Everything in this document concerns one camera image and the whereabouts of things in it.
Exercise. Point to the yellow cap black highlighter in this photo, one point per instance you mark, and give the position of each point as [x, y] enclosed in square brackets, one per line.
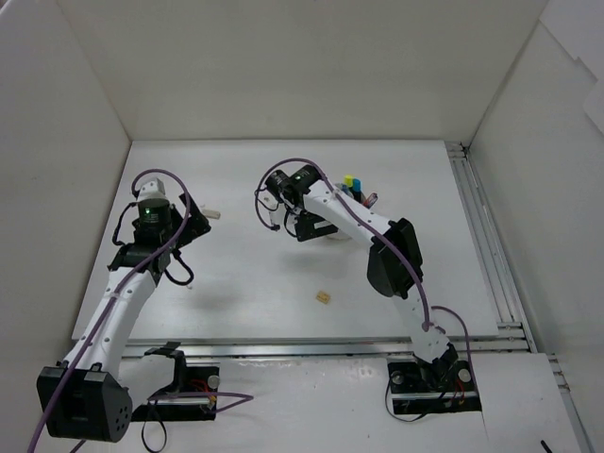
[348, 182]

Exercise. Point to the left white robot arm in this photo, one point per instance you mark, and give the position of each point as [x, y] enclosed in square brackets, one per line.
[84, 396]

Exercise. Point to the aluminium frame rail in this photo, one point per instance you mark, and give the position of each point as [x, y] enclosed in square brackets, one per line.
[498, 274]
[515, 342]

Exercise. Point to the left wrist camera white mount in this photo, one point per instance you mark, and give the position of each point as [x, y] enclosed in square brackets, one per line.
[152, 188]

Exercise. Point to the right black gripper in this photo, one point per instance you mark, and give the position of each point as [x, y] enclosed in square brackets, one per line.
[308, 226]

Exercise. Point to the white round divided organizer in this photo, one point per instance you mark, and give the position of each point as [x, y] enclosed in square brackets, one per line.
[337, 236]

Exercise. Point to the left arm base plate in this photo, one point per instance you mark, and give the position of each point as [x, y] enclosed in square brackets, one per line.
[198, 379]

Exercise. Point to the aluminium frame rail right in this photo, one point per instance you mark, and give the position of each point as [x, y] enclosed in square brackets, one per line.
[498, 274]

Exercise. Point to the beige eraser block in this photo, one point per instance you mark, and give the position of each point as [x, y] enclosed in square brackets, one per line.
[211, 214]

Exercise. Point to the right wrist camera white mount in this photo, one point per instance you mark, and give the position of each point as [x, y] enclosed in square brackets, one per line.
[276, 218]

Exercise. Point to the aluminium frame rail front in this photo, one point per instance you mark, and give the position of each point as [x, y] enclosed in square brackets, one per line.
[515, 342]

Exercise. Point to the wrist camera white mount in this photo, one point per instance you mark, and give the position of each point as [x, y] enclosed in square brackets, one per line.
[152, 188]
[276, 218]

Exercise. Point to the small wooden clip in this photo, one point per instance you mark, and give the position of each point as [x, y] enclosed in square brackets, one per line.
[323, 297]

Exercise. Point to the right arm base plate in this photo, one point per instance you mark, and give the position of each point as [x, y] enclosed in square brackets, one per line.
[409, 398]

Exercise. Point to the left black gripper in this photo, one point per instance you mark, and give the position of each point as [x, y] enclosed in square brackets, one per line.
[192, 222]

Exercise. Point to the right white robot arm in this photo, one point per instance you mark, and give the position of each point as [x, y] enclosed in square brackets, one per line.
[317, 208]

